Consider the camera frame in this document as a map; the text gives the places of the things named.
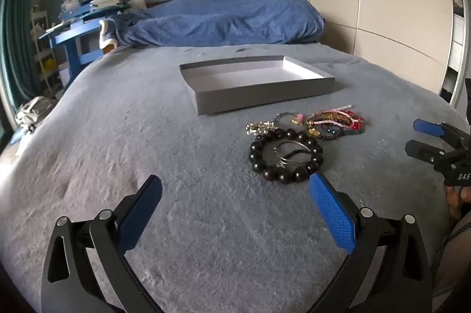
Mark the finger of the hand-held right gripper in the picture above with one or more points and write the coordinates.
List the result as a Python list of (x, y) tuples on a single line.
[(423, 150), (427, 127)]

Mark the white open shelf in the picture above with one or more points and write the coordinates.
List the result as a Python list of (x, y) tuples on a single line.
[(458, 40)]

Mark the teal curtain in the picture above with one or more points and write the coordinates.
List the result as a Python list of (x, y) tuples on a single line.
[(16, 40)]

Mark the blue wooden desk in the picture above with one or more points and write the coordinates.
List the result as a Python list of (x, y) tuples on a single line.
[(79, 40)]

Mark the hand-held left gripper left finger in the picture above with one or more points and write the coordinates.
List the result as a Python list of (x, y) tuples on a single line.
[(141, 211)]

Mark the grey fleece blanket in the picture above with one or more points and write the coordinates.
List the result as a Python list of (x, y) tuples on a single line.
[(147, 136)]

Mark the white plush toy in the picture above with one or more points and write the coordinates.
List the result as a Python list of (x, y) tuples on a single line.
[(137, 4)]

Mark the grey cardboard box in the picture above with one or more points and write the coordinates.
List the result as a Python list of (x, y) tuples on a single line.
[(257, 77)]

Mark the person's right hand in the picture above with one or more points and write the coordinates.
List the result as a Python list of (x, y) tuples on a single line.
[(456, 200)]

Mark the white and yellow cloth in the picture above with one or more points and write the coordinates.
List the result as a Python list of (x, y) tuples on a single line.
[(106, 35)]

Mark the person's right forearm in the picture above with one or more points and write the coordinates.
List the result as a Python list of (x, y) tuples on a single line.
[(454, 254)]

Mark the white shelving unit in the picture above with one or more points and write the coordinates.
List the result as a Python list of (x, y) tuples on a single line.
[(42, 48)]

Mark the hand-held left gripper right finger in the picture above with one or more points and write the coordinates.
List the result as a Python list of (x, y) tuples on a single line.
[(331, 213)]

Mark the beige wardrobe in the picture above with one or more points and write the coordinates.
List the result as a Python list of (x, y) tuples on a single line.
[(386, 11)]

